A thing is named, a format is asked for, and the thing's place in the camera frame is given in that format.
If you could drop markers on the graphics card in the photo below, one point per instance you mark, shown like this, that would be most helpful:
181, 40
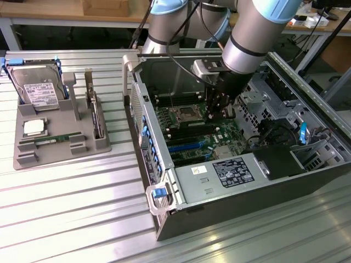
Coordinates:
94, 109

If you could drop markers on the black slanted pole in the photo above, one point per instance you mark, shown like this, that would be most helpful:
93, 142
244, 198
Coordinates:
338, 33

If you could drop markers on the silver hard disk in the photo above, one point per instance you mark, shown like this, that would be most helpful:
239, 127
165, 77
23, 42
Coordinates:
35, 82

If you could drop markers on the open black PC case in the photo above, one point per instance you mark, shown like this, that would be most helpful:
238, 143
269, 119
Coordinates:
274, 197

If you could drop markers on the wooden desk with grey frame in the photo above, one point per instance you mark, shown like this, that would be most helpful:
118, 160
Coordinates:
55, 13

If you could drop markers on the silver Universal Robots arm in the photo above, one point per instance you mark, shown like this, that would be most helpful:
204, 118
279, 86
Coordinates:
246, 41

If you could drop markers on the grey parts rack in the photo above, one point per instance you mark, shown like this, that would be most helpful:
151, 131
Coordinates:
55, 161

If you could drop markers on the black RAM slot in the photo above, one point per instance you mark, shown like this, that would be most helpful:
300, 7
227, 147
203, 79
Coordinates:
178, 96
179, 102
186, 128
190, 133

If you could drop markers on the black expansion slot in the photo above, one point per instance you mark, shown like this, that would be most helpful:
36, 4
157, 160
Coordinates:
189, 159

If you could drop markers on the blue expansion slot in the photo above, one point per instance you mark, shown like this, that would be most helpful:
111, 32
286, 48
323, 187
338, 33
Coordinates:
186, 147

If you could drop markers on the blue disk bay latch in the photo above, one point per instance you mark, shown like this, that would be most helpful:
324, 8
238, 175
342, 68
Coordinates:
303, 134

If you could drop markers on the silver disk bay cage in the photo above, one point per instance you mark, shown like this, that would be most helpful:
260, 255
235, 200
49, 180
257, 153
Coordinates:
263, 101

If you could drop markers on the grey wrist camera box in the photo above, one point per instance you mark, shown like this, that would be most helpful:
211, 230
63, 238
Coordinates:
204, 70

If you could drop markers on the cluttered wooden desk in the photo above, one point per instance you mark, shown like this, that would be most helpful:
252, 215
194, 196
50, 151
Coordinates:
315, 27

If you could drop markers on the CPU socket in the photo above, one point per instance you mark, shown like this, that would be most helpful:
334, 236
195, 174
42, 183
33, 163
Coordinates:
189, 113

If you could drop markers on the green motherboard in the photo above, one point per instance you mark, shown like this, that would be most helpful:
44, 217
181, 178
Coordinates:
219, 139

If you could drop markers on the silver power supply unit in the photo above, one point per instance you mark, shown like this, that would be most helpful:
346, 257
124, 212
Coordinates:
197, 183

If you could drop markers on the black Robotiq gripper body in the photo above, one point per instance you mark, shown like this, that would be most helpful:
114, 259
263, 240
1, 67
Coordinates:
233, 82

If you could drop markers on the blue disk caddy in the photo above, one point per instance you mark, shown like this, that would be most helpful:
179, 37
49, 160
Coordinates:
61, 71

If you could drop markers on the silver CPU chip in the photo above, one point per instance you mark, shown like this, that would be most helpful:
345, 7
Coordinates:
34, 128

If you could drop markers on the black fan shroud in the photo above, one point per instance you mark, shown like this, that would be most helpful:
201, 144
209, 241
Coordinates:
274, 134

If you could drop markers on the thin socket locking lever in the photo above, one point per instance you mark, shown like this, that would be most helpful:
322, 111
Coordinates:
172, 104

